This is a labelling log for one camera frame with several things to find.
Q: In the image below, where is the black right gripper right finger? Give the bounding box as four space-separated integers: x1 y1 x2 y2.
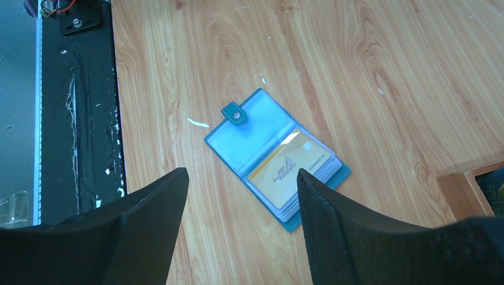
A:
297 169 503 284

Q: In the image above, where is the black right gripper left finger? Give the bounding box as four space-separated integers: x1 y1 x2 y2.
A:
1 167 189 284

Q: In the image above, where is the gold card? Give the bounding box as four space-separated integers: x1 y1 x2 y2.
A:
248 128 332 209

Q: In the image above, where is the blue leather card holder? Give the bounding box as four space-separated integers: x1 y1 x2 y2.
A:
205 88 351 232

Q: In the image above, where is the wooden compartment tray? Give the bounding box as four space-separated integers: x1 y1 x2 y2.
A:
436 161 503 221

